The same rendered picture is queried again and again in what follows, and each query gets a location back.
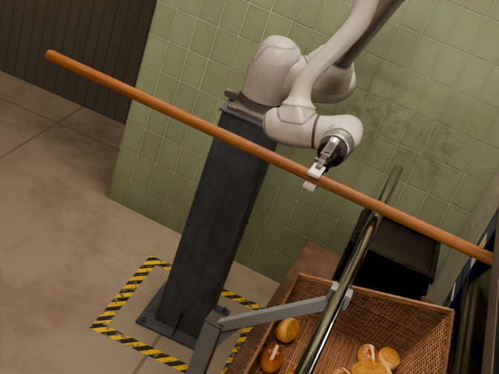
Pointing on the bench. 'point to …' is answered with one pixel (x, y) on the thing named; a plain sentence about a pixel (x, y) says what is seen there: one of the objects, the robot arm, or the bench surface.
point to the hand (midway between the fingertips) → (313, 176)
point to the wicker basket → (422, 365)
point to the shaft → (273, 158)
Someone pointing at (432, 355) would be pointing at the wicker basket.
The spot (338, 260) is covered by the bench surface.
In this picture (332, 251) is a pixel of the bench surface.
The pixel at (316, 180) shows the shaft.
